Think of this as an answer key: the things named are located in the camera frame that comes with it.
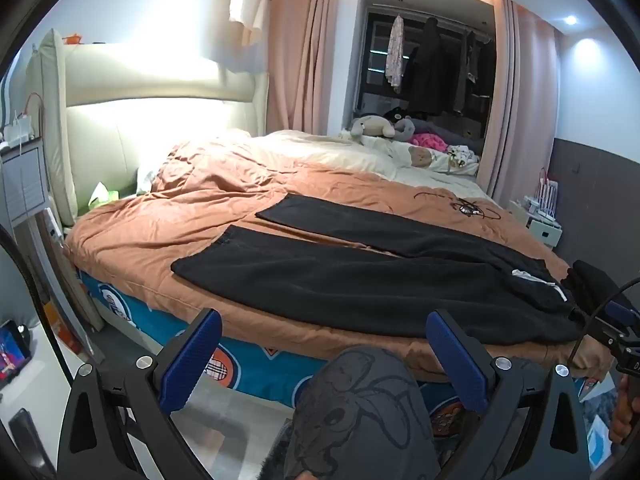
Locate lit tablet screen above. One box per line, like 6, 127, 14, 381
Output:
0, 320, 33, 391

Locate black pants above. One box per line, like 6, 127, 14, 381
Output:
171, 194, 588, 346

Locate green tissue box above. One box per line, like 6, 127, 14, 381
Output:
89, 182, 121, 208

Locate white nightstand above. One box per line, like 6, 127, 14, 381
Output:
509, 199, 563, 248

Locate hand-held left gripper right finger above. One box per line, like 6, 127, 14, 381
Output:
426, 310, 591, 480

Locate person's right hand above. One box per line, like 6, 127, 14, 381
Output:
609, 375, 640, 441

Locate leaning framed board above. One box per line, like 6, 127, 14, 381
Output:
30, 207, 106, 356

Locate grey printed shorts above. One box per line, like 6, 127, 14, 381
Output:
284, 345, 438, 480

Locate floral hanging garment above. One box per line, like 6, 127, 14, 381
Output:
385, 15, 405, 93

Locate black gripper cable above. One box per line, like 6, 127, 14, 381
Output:
567, 277, 640, 366

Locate thin black cable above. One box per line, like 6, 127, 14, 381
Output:
414, 190, 503, 221

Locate white pillow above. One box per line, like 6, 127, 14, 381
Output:
135, 162, 166, 196

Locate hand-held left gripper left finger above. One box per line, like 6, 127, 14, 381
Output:
62, 308, 223, 480

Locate pink curtain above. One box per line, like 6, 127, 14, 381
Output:
487, 0, 558, 211
267, 0, 341, 136

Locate printed cream cloth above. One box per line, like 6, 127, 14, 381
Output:
447, 145, 481, 173

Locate orange duvet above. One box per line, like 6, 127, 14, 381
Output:
65, 140, 616, 381

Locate blue fuzzy rug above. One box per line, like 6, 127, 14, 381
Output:
582, 377, 618, 423

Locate grey stuffed toy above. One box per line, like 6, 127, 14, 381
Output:
350, 114, 398, 140

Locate folded black garment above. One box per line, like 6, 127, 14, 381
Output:
565, 260, 623, 311

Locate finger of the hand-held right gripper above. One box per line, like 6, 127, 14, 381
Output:
595, 302, 640, 346

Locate white rack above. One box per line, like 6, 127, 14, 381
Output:
535, 172, 558, 211

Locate dark hanging clothes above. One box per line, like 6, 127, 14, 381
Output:
407, 17, 468, 116

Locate grey elephant plush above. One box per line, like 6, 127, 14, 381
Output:
392, 117, 431, 143

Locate cream padded headboard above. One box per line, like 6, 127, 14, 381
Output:
27, 30, 271, 226

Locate pink plush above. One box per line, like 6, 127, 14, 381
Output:
410, 132, 448, 152

